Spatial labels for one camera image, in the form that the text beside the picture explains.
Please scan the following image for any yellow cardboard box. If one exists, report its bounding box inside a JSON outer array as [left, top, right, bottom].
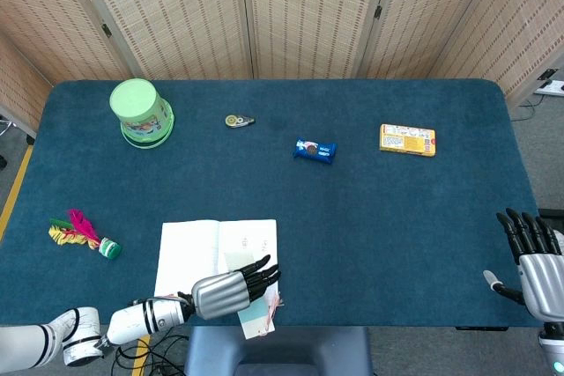
[[379, 123, 437, 158]]

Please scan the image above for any green plastic toy bucket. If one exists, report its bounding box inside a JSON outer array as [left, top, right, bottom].
[[108, 78, 175, 150]]

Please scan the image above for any open white notebook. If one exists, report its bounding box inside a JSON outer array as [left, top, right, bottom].
[[152, 218, 280, 306]]

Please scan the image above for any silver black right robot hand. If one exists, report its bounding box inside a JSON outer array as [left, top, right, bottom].
[[482, 207, 564, 324]]

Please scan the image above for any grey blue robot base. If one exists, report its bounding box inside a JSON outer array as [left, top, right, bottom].
[[183, 326, 374, 376]]

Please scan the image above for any woven bamboo folding screen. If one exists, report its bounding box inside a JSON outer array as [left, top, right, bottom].
[[0, 0, 564, 139]]

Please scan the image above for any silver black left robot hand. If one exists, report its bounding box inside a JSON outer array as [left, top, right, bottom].
[[176, 254, 282, 321]]

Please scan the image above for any dark teal table cover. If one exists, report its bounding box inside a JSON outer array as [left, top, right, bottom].
[[0, 79, 541, 328]]

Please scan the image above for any light blue tasselled bookmark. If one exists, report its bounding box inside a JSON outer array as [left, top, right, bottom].
[[223, 251, 284, 341]]

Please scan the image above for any white power strip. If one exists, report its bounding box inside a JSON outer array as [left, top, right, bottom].
[[533, 79, 564, 96]]

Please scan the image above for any black floor cable bundle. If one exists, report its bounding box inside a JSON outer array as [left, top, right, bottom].
[[109, 334, 190, 376]]

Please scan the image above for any colourful feather shuttlecock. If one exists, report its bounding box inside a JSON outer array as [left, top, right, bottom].
[[48, 208, 122, 261]]

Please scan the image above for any blue cookie pack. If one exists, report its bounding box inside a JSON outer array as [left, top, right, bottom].
[[292, 136, 338, 165]]

